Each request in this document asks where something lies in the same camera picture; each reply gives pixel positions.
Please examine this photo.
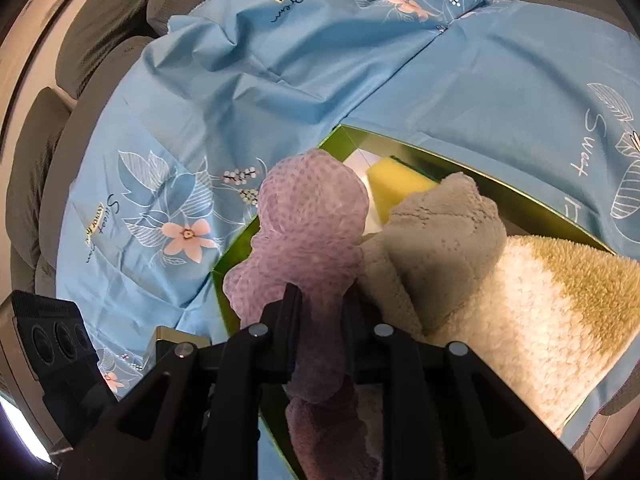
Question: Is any white fluffy towel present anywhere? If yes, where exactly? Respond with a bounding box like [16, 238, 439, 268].
[350, 235, 640, 426]

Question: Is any grey-green fluffy towel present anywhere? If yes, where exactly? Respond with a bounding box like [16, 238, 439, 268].
[357, 172, 508, 346]

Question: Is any green box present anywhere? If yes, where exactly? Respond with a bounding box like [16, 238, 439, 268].
[210, 124, 618, 480]

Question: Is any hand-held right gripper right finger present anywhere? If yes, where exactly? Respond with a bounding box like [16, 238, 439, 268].
[342, 291, 585, 480]

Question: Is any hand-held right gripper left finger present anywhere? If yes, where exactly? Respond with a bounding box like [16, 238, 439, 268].
[59, 284, 304, 480]

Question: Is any blue floral printed bedsheet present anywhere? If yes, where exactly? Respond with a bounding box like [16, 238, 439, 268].
[55, 0, 640, 461]

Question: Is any grey sofa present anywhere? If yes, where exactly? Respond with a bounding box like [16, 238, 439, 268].
[0, 0, 640, 311]

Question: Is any yellow sponge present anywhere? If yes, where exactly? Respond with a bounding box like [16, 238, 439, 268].
[366, 157, 441, 223]

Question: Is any purple dotted cloth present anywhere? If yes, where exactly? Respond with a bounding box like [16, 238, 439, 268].
[222, 149, 373, 480]

